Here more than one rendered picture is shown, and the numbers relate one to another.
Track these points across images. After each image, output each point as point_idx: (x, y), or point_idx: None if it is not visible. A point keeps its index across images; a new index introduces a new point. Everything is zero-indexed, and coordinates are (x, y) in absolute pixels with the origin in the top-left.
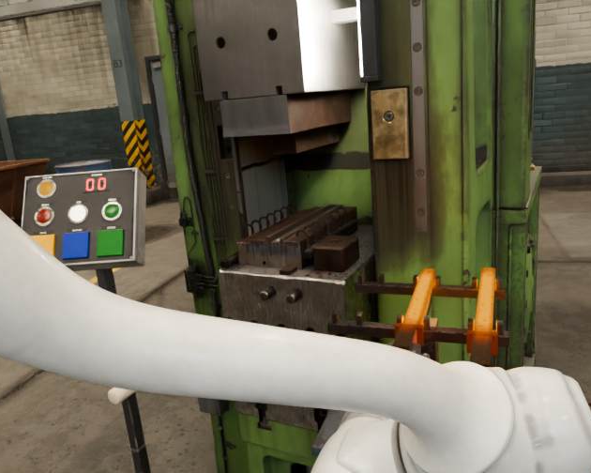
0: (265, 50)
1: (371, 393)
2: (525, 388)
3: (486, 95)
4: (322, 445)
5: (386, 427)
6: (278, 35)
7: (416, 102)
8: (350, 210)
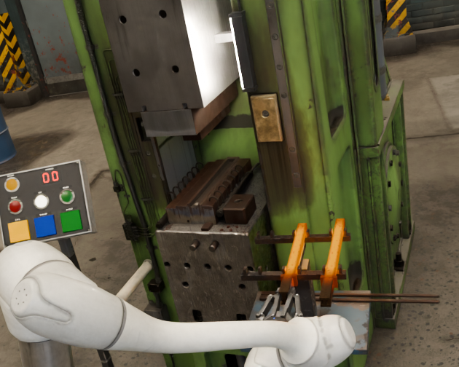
0: (171, 79)
1: (263, 341)
2: (323, 326)
3: (338, 69)
4: None
5: None
6: (179, 70)
7: (283, 103)
8: (245, 164)
